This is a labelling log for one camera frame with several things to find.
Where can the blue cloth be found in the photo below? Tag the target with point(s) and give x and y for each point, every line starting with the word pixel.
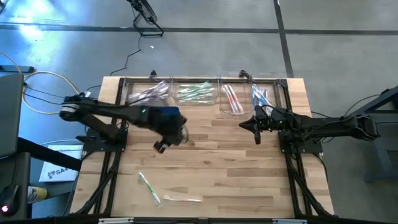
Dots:
pixel 169 111

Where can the dark grey metal stand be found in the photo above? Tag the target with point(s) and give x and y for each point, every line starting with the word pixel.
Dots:
pixel 376 155

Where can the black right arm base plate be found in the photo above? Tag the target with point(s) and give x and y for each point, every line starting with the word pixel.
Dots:
pixel 306 146

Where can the black diagonal beam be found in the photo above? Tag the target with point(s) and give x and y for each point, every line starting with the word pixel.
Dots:
pixel 46 154

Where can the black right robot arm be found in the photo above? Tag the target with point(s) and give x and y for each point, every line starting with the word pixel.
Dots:
pixel 326 124

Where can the white printed box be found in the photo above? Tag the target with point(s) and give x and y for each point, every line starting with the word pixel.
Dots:
pixel 59 174

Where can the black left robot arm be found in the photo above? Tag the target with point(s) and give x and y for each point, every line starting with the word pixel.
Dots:
pixel 102 109

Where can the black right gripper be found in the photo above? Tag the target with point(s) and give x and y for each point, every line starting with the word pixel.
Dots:
pixel 270 121

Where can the silver aluminium extrusion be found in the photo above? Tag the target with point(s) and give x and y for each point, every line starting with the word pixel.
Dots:
pixel 115 221
pixel 289 221

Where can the black rail clamp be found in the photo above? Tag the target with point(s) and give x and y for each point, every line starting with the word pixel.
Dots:
pixel 244 74
pixel 153 74

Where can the orange white toothbrush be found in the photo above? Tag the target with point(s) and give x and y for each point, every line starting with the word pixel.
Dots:
pixel 228 97
pixel 183 198
pixel 236 98

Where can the yellow white can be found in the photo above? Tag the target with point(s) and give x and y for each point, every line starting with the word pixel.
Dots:
pixel 37 194

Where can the black computer mouse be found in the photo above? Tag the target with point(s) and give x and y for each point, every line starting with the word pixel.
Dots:
pixel 9 199

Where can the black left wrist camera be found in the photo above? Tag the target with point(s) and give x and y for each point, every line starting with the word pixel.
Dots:
pixel 161 147

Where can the black diagonal frame strut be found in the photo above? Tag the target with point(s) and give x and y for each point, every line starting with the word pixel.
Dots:
pixel 311 194
pixel 96 193

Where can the green white toothbrush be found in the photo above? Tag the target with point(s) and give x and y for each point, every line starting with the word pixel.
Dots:
pixel 150 188
pixel 192 88
pixel 206 84
pixel 196 92
pixel 200 96
pixel 182 94

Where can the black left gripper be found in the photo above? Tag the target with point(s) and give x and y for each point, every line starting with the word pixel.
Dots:
pixel 168 129

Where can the black desk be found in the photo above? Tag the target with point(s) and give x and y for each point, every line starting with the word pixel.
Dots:
pixel 21 174

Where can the clear plastic bin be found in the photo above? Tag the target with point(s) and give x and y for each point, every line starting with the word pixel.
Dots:
pixel 130 81
pixel 214 102
pixel 278 90
pixel 222 109

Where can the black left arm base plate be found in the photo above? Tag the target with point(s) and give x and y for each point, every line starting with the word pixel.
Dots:
pixel 102 146

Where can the black flat device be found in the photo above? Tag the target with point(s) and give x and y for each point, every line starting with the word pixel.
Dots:
pixel 11 115

